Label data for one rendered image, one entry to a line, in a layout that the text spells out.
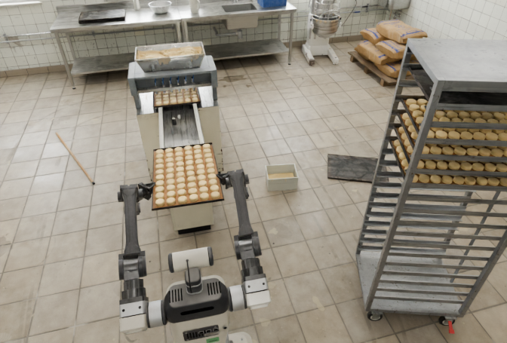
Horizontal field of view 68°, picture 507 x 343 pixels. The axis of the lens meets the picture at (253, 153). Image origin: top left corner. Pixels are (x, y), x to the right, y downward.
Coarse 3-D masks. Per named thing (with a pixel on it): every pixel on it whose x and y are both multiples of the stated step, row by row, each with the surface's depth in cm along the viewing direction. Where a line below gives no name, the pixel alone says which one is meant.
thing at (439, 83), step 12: (432, 96) 155; (432, 108) 158; (420, 132) 166; (420, 144) 169; (420, 156) 173; (408, 168) 180; (408, 180) 182; (408, 192) 186; (396, 204) 196; (396, 216) 197; (396, 228) 202; (384, 252) 214; (384, 264) 221; (372, 288) 236; (372, 300) 244
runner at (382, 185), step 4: (376, 184) 243; (380, 184) 242; (384, 184) 242; (388, 184) 242; (392, 184) 242; (396, 184) 241; (400, 184) 241; (400, 188) 240; (412, 188) 240; (416, 188) 240; (420, 188) 240; (424, 188) 240; (428, 188) 240; (432, 188) 240; (436, 188) 240; (440, 188) 240
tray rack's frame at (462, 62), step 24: (432, 48) 177; (456, 48) 177; (480, 48) 176; (504, 48) 176; (432, 72) 156; (456, 72) 155; (480, 72) 155; (504, 72) 155; (504, 240) 202; (360, 264) 278; (408, 288) 262; (432, 288) 262; (480, 288) 228; (408, 312) 249; (432, 312) 248; (456, 312) 247
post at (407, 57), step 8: (408, 40) 187; (408, 56) 191; (400, 72) 198; (400, 88) 202; (392, 104) 209; (392, 120) 214; (384, 136) 222; (384, 144) 224; (376, 168) 236; (368, 200) 254; (368, 208) 256; (360, 232) 275
